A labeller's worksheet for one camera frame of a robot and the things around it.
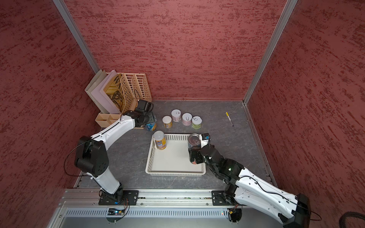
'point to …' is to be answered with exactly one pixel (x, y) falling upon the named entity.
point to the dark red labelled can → (194, 162)
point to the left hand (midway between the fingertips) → (148, 120)
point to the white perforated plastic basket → (174, 160)
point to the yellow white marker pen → (227, 115)
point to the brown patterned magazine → (116, 91)
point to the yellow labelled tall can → (160, 140)
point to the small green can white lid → (196, 122)
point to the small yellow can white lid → (167, 121)
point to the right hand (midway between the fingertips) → (196, 151)
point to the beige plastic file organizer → (135, 87)
